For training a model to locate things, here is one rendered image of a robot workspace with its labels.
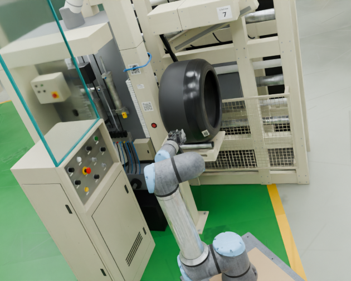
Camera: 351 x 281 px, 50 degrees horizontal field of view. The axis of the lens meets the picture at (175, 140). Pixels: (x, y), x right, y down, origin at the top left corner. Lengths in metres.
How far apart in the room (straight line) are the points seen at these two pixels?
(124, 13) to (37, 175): 1.13
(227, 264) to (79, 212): 1.03
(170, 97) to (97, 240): 1.06
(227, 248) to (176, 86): 1.07
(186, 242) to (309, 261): 1.38
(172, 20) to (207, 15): 0.24
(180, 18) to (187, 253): 1.55
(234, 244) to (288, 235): 1.28
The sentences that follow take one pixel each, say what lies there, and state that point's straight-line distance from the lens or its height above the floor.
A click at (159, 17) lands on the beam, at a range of 2.72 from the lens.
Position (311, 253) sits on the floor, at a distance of 3.05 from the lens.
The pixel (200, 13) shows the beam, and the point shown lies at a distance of 2.63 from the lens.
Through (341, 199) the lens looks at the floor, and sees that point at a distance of 3.44.
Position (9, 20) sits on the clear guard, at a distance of 2.21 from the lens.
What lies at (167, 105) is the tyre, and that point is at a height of 1.30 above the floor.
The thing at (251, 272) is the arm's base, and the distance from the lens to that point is 2.09.
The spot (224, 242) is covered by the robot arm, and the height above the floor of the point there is 0.90.
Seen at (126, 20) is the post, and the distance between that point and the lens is 2.52.
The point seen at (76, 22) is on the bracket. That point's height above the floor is 1.84.
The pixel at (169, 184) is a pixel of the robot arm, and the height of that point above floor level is 1.40.
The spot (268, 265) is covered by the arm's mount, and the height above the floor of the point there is 0.64.
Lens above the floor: 2.32
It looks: 30 degrees down
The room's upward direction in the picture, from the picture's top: 18 degrees counter-clockwise
